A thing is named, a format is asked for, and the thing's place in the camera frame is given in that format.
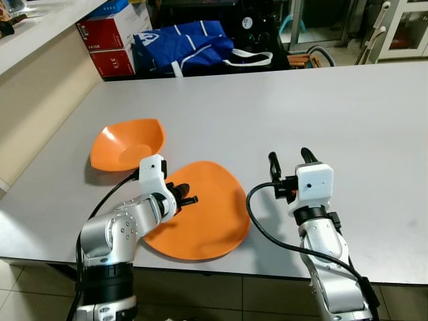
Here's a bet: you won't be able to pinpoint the red white cardboard box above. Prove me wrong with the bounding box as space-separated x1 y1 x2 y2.
76 3 153 51

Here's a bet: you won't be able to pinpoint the blue fabric bag white straps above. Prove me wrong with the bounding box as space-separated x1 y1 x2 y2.
132 20 274 76

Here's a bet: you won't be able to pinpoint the white glass door cabinet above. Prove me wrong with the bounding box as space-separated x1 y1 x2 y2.
378 0 428 61

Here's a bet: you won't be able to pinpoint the red box with 315 print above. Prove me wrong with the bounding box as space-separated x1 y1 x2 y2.
89 47 138 80

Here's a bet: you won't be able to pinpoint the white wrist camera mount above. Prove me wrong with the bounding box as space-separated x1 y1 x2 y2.
296 163 334 209
137 154 168 198

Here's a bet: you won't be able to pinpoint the orange plastic bowl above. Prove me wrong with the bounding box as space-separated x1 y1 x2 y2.
90 118 166 172

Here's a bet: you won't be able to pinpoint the orange plastic plate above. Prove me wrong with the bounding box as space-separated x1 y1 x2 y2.
142 160 251 261

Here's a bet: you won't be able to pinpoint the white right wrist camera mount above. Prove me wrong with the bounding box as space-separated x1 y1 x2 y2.
296 163 334 209

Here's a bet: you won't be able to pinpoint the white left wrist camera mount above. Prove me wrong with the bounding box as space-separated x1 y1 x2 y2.
137 154 168 198

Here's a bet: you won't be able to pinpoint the blue cardboard box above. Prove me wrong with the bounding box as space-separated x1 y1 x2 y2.
89 0 131 17

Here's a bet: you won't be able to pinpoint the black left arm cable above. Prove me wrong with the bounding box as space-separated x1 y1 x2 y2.
66 171 141 321

